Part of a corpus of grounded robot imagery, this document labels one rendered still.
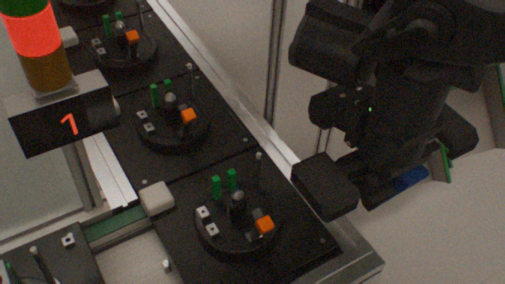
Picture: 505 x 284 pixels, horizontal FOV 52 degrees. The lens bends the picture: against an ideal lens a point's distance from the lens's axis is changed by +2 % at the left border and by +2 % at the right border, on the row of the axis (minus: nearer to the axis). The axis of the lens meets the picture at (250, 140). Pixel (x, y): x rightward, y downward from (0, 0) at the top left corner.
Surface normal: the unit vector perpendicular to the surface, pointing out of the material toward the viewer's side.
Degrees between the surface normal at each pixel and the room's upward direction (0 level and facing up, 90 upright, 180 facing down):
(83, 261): 0
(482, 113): 45
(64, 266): 0
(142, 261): 0
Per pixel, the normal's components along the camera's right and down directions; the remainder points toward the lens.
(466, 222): 0.04, -0.67
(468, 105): 0.27, 0.03
